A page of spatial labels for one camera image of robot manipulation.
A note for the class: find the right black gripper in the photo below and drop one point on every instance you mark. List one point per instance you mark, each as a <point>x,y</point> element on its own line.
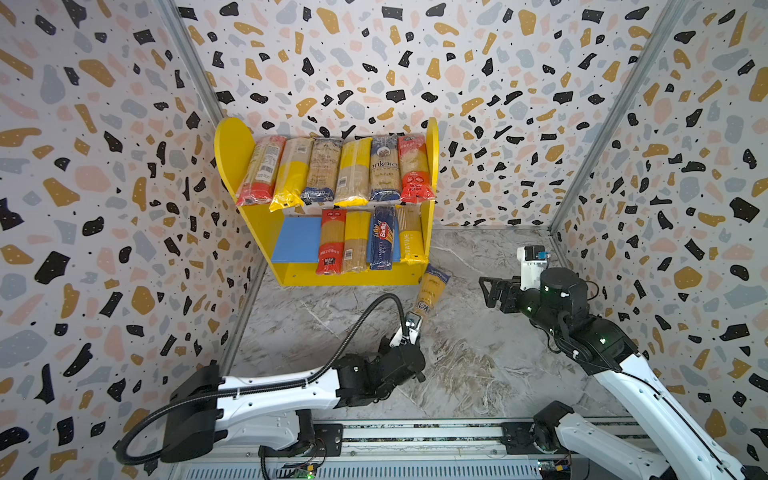
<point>507,293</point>

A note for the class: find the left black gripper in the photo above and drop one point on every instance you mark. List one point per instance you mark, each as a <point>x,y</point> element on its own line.
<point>417,372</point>

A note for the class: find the navy spaghetti bag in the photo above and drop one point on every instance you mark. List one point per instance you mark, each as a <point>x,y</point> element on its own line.
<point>433,284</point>

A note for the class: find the yellow spaghetti bag with text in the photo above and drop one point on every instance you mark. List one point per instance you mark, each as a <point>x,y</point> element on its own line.
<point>411,240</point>

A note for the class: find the blue Barilla spaghetti bag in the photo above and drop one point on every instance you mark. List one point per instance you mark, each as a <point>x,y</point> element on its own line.
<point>382,238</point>

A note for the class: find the blue white spaghetti bag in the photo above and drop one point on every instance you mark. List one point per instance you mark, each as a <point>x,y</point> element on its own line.
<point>385,180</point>

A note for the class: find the yellow top spaghetti bag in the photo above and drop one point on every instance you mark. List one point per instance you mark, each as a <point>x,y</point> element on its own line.
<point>353,183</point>

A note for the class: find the dark blue spaghetti bag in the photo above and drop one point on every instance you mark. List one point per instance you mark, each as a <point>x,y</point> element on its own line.
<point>323,171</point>

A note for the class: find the long yellow spaghetti bag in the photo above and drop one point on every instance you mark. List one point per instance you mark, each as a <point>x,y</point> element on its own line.
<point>292,174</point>

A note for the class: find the red label spaghetti bag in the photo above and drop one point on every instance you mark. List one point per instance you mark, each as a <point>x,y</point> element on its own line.
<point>258,184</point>

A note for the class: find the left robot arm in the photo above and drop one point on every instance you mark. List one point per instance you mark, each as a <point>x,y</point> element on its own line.
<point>275,412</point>

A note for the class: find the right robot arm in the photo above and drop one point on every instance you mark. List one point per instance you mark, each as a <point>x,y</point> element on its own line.
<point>556,302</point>

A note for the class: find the yellow shelf unit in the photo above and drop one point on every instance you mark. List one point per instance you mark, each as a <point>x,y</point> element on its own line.
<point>290,243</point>

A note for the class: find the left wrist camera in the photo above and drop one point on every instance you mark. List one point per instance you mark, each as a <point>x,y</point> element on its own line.
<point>410,332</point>

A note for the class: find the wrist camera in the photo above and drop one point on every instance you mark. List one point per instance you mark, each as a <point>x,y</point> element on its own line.
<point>534,259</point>
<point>410,332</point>

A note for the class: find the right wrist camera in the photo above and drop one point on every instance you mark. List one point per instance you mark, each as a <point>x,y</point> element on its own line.
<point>534,259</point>

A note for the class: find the metal base rail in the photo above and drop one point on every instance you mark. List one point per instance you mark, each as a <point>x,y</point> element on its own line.
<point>417,449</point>

